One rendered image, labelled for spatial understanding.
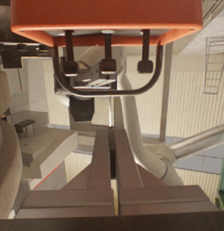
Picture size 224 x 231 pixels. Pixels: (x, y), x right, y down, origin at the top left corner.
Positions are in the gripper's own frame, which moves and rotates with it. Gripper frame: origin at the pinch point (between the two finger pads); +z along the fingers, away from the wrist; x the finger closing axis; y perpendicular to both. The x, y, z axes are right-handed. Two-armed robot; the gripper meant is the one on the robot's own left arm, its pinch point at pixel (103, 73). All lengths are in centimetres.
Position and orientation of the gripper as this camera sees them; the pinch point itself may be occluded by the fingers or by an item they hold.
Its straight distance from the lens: 26.4
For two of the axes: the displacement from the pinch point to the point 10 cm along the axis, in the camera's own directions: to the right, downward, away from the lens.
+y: -0.2, -10.0, -0.7
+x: 9.2, -0.5, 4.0
